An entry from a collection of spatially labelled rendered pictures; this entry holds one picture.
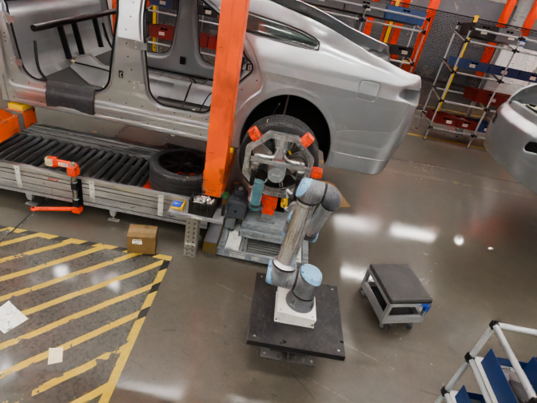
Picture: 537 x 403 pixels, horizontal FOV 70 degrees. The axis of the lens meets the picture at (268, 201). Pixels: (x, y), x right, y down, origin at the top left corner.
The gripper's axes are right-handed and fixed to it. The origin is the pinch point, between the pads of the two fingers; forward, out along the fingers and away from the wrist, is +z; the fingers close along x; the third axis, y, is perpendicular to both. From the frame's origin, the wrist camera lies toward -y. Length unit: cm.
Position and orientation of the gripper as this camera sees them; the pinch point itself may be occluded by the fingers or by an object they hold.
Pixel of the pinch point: (296, 189)
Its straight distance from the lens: 282.8
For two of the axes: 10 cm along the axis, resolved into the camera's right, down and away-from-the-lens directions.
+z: 0.9, -5.1, 8.5
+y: -1.6, 8.4, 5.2
